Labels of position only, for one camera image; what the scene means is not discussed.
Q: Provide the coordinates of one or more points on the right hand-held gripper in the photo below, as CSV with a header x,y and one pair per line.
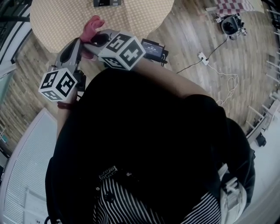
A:
x,y
121,51

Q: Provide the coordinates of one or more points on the black keypad device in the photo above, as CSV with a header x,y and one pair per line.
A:
x,y
107,2

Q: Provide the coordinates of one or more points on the black camera rig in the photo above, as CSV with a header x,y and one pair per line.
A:
x,y
230,25

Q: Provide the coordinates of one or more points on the yellow dotted tablecloth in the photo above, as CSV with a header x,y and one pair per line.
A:
x,y
87,13

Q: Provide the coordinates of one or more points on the small black box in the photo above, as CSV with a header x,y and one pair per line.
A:
x,y
261,140

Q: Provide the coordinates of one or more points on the person's black top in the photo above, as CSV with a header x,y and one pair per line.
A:
x,y
140,131

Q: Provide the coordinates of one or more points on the white shoulder bag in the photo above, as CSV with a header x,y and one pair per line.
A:
x,y
233,194

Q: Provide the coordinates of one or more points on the red white checkered cloth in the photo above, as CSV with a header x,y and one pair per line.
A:
x,y
233,6

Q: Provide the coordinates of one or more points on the person's left forearm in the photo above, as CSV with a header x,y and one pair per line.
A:
x,y
63,118

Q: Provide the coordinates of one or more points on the person's right forearm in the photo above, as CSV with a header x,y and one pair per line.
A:
x,y
170,78

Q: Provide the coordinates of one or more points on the white wooden railing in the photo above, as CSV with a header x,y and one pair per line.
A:
x,y
265,113

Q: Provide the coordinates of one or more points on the black white striped garment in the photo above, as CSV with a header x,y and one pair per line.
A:
x,y
122,203

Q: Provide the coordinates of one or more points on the white slatted panel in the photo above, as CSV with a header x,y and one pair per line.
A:
x,y
28,157

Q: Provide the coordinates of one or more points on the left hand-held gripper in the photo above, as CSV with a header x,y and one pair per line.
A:
x,y
58,84

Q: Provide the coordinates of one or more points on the white power strip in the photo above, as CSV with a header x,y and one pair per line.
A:
x,y
203,58

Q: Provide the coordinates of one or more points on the black screen device on stand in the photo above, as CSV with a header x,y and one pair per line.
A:
x,y
153,50

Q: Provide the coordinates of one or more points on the pink cloth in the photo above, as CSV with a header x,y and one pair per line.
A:
x,y
91,28

